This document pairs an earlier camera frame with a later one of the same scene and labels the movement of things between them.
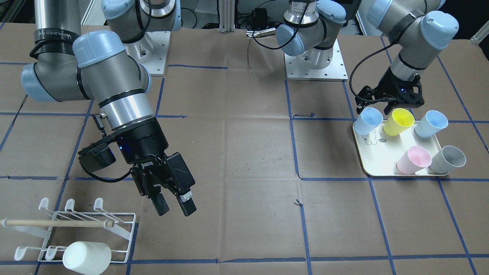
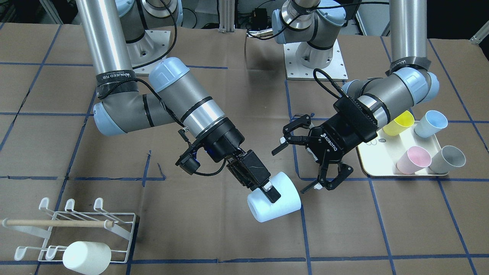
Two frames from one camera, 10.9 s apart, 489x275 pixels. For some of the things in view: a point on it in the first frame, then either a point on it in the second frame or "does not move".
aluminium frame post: (227, 16) does not move
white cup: (86, 258) does not move
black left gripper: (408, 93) -> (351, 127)
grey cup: (449, 158) does not move
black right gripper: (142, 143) -> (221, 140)
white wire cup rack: (63, 228) does not move
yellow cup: (400, 120) does not move
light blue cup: (430, 123) -> (263, 209)
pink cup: (415, 159) does not move
